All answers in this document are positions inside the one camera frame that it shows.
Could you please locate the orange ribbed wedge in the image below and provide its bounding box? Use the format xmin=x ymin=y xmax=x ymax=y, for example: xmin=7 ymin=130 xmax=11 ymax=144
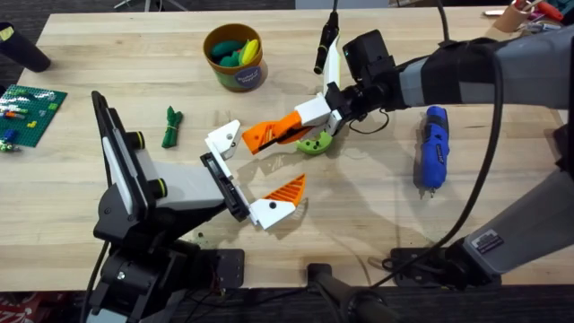
xmin=241 ymin=120 xmax=283 ymax=156

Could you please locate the green vegetable toy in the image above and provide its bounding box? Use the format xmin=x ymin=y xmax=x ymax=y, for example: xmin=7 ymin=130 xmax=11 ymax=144
xmin=161 ymin=105 xmax=185 ymax=150

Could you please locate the blue electric screwdriver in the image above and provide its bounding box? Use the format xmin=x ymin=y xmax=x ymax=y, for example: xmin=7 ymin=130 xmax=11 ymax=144
xmin=412 ymin=105 xmax=451 ymax=199

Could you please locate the green disc with holes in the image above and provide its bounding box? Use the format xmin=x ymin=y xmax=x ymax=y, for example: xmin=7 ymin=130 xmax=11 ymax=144
xmin=295 ymin=130 xmax=335 ymax=157

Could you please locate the right wrist upright plate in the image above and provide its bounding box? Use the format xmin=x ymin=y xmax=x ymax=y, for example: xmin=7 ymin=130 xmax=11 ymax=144
xmin=321 ymin=33 xmax=344 ymax=98

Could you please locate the wrist upright plate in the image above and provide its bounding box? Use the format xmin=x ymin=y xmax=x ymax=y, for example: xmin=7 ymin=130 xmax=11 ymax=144
xmin=321 ymin=33 xmax=344 ymax=98
xmin=91 ymin=89 xmax=168 ymax=222

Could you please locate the brown tub with toys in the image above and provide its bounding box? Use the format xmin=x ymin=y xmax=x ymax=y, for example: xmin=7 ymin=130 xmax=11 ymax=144
xmin=202 ymin=22 xmax=270 ymax=93

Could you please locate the left wrist upright plate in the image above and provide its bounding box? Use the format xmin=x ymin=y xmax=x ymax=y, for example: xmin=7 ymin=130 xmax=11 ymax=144
xmin=91 ymin=89 xmax=168 ymax=222

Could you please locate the green board with blocks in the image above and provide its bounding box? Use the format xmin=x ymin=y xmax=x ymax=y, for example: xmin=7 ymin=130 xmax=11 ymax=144
xmin=0 ymin=83 xmax=69 ymax=153

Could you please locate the cardboard tube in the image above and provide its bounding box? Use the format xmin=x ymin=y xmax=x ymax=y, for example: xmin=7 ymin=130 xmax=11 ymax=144
xmin=492 ymin=0 xmax=535 ymax=34

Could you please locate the heap of tools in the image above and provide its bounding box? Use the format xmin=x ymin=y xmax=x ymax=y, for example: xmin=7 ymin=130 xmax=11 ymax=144
xmin=515 ymin=0 xmax=574 ymax=33

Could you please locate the black cylinder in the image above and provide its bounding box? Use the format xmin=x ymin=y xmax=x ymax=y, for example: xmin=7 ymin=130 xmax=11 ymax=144
xmin=0 ymin=21 xmax=52 ymax=74

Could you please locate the thin black cable loop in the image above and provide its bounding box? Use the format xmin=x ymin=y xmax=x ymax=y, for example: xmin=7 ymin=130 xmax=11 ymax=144
xmin=348 ymin=107 xmax=391 ymax=136

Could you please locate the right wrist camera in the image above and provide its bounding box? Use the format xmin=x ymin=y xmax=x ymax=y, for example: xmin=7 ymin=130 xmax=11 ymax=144
xmin=342 ymin=29 xmax=396 ymax=87

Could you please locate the black cylindrical cable connector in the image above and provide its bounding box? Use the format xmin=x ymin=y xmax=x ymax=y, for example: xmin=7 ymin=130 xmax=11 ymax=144
xmin=312 ymin=0 xmax=341 ymax=76

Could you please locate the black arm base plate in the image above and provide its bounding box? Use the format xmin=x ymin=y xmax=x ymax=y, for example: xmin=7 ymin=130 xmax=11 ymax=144
xmin=196 ymin=248 xmax=246 ymax=289
xmin=388 ymin=245 xmax=503 ymax=289

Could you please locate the black clamp handle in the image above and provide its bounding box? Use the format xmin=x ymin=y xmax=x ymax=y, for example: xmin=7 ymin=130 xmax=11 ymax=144
xmin=306 ymin=262 xmax=401 ymax=323

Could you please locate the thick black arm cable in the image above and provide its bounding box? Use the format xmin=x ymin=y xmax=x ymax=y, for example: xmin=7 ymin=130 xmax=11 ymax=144
xmin=370 ymin=0 xmax=505 ymax=289

